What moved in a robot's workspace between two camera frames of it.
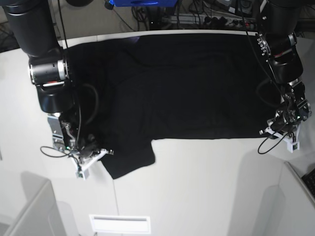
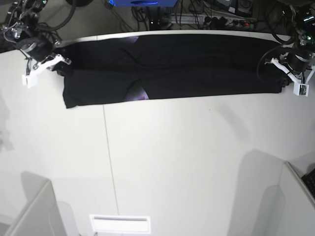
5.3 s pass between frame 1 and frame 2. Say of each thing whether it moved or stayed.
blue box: stayed
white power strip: stayed
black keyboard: stayed
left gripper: moved
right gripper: moved
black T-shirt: moved
